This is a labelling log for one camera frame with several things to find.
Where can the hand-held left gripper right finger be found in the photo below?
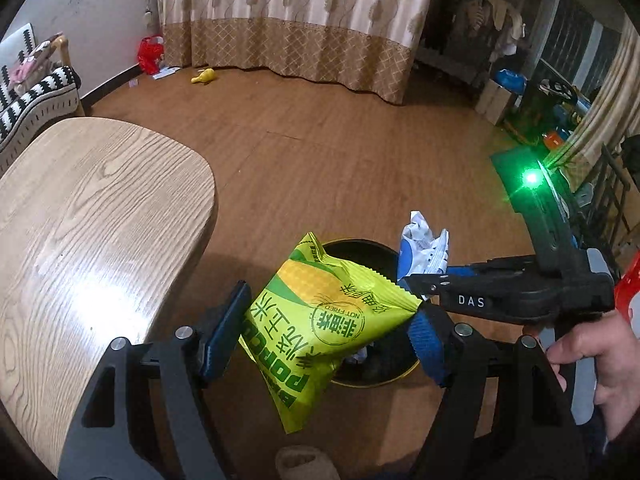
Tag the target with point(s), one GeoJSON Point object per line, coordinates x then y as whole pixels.
{"type": "Point", "coordinates": [427, 342]}

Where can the yellow toy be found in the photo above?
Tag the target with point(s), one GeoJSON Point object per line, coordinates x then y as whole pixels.
{"type": "Point", "coordinates": [202, 76]}

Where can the wooden frame sofa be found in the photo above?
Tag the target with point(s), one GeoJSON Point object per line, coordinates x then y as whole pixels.
{"type": "Point", "coordinates": [64, 45]}

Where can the blue plastic bag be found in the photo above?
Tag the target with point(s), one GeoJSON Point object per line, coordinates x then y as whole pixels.
{"type": "Point", "coordinates": [511, 80]}

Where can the black trash bin yellow rim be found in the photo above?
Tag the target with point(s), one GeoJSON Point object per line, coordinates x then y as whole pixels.
{"type": "Point", "coordinates": [365, 255]}

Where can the green yellow popcorn bag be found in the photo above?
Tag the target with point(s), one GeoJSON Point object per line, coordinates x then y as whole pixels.
{"type": "Point", "coordinates": [310, 320]}

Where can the wooden table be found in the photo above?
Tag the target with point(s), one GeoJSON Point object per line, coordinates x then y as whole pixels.
{"type": "Point", "coordinates": [90, 235]}

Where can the beige patterned curtain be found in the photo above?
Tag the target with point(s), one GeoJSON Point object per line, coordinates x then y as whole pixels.
{"type": "Point", "coordinates": [300, 25]}

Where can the person's right hand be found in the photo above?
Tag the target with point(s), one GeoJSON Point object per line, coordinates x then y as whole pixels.
{"type": "Point", "coordinates": [617, 355]}

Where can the hanging clothes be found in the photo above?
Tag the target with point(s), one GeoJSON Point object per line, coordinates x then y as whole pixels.
{"type": "Point", "coordinates": [492, 15]}

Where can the striped beige curtain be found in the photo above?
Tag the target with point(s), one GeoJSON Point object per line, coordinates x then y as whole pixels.
{"type": "Point", "coordinates": [605, 105]}

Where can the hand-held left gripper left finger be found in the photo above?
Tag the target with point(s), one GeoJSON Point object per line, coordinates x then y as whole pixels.
{"type": "Point", "coordinates": [225, 330]}

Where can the blue white wrapper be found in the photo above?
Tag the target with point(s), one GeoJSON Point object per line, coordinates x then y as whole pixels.
{"type": "Point", "coordinates": [420, 247]}

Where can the metal rack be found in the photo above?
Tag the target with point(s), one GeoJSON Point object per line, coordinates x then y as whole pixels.
{"type": "Point", "coordinates": [607, 195]}

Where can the red plastic object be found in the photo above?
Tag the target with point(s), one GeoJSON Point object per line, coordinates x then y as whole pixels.
{"type": "Point", "coordinates": [627, 285]}

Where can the toy ride-on car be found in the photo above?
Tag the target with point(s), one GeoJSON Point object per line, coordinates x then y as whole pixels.
{"type": "Point", "coordinates": [560, 105]}

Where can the red plastic bag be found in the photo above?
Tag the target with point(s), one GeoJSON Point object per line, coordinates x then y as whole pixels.
{"type": "Point", "coordinates": [150, 55]}

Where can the white paper sheet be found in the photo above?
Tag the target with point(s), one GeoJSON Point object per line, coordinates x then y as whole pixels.
{"type": "Point", "coordinates": [167, 72]}

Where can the cardboard box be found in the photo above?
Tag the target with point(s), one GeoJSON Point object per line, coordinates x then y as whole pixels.
{"type": "Point", "coordinates": [495, 102]}

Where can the beige slipper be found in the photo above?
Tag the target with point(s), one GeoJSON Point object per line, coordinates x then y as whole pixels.
{"type": "Point", "coordinates": [302, 460]}

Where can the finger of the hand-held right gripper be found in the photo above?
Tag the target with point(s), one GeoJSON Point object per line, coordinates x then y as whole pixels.
{"type": "Point", "coordinates": [450, 296]}
{"type": "Point", "coordinates": [480, 269]}

